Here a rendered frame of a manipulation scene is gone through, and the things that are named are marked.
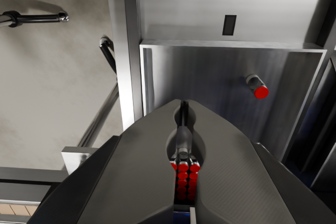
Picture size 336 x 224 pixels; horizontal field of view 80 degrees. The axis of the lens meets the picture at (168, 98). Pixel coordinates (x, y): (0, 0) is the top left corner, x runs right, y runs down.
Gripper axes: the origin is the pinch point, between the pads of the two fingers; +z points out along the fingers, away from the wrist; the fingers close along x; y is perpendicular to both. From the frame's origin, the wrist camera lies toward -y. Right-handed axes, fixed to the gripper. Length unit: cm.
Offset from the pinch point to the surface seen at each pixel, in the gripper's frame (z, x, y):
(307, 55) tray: 21.1, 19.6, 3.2
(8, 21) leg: 92, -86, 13
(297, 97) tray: 19.8, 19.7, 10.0
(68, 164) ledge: 21.6, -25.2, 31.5
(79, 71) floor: 110, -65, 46
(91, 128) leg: 48, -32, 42
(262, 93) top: 16.8, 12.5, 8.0
